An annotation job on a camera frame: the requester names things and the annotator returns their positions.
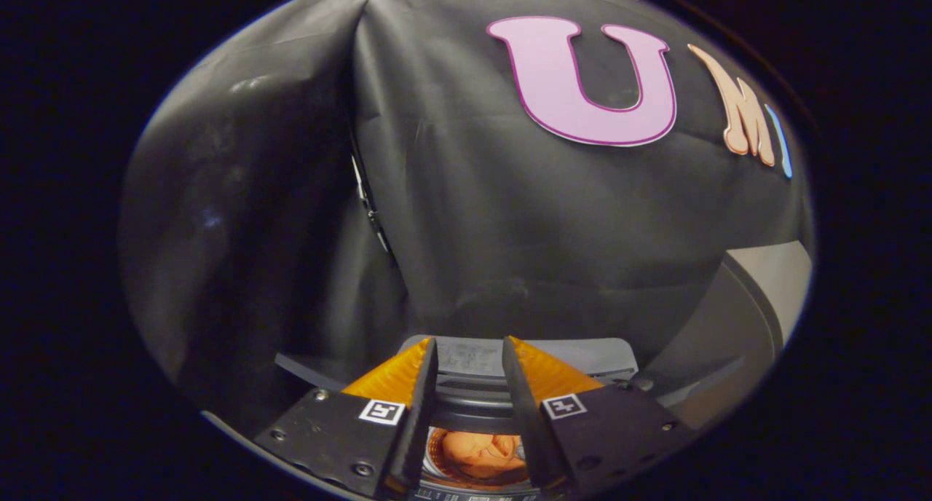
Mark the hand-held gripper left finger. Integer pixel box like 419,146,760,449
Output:
253,336,440,499

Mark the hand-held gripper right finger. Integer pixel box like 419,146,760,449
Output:
501,335,700,496

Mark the grey washing machine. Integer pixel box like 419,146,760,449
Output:
275,334,643,501

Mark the orange polo shirt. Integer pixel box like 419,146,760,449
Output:
440,430,526,481

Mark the black backdrop cloth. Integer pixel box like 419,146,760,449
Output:
120,0,810,414

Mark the white cabinet with dark frame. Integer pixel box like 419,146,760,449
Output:
641,240,813,430

